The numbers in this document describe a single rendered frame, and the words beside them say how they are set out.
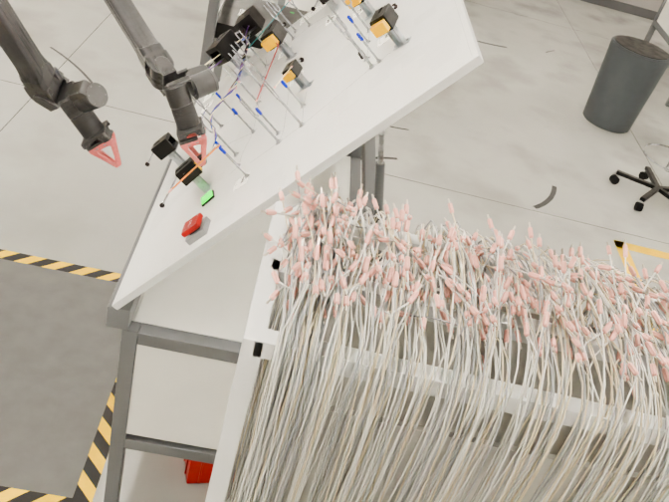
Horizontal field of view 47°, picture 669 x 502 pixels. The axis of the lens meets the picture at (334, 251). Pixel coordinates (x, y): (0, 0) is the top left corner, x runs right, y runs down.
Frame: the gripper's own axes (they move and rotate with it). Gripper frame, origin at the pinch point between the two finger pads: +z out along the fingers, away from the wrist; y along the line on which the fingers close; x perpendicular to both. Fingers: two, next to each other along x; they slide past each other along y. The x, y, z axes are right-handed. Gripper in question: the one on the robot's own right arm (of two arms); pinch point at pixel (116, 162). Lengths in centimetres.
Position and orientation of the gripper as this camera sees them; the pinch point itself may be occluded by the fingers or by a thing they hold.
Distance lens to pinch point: 197.3
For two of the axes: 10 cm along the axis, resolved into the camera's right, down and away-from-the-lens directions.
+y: -1.7, -4.4, 8.8
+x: -8.7, 4.9, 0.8
